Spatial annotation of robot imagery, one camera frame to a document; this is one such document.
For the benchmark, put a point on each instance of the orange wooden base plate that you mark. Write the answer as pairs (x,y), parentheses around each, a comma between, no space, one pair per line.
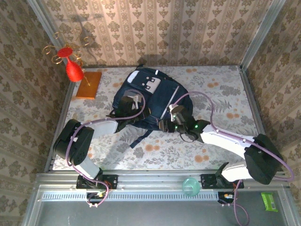
(90,90)

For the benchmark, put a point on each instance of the small beige hand tool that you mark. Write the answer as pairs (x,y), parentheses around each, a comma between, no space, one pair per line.
(75,116)

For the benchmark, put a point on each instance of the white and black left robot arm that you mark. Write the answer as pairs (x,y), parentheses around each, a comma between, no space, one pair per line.
(103,128)

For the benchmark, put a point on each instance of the floral table cover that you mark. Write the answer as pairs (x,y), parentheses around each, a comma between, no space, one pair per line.
(164,155)

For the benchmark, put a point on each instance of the red vase with gold spirals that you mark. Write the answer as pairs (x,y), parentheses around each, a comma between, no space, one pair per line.
(48,49)

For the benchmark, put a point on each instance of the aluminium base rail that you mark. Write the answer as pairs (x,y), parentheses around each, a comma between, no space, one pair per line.
(152,180)

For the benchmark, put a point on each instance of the teal plastic cup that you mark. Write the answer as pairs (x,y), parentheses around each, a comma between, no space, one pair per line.
(191,187)

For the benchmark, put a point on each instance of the red vase ornament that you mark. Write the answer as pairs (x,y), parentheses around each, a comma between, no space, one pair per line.
(74,70)

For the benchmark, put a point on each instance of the aluminium side rail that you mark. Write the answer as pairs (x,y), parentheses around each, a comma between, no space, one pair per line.
(256,113)
(64,106)

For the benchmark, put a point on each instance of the black controller board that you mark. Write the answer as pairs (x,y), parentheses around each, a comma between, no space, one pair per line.
(94,196)
(225,197)

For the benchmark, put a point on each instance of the aluminium frame post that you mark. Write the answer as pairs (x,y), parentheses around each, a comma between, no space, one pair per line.
(265,26)
(42,16)

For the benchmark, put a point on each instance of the navy blue backpack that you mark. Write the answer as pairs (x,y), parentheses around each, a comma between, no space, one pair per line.
(160,99)

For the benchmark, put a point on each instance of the green wipes packet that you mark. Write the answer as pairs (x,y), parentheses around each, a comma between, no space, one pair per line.
(269,202)

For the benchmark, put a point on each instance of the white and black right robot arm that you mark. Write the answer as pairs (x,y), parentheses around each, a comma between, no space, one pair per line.
(223,141)

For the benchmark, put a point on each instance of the grey sheet metal panel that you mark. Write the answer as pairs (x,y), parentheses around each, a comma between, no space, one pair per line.
(152,215)

